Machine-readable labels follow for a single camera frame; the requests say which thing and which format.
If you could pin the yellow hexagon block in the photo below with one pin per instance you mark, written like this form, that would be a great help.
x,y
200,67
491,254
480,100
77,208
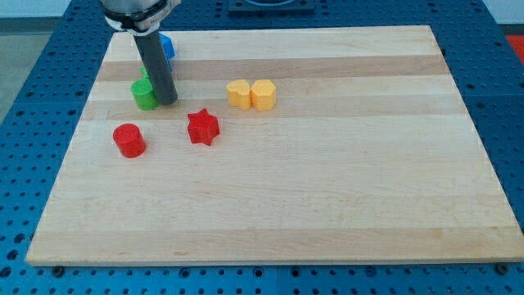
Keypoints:
x,y
263,94

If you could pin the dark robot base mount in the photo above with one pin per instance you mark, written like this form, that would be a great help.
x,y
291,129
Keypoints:
x,y
256,6

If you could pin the red star block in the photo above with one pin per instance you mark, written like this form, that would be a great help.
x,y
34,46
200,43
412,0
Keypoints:
x,y
203,127

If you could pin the yellow heart block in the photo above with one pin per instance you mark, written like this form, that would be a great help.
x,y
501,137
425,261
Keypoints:
x,y
239,94

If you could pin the green cylinder block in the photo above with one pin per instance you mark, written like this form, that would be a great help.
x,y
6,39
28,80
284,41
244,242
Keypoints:
x,y
144,95

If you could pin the robot arm flange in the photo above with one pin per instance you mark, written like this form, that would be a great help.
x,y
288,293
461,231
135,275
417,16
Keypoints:
x,y
139,17

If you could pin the red cylinder block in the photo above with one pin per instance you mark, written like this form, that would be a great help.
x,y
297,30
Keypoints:
x,y
129,140

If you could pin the wooden board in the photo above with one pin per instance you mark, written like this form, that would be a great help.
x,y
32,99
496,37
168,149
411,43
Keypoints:
x,y
369,156

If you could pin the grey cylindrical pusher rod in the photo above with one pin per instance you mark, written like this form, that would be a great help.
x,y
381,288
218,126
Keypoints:
x,y
153,57

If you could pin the green block behind rod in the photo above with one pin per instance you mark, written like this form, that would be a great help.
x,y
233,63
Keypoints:
x,y
144,73

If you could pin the blue block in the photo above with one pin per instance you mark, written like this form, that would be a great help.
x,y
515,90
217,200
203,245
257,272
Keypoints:
x,y
168,47

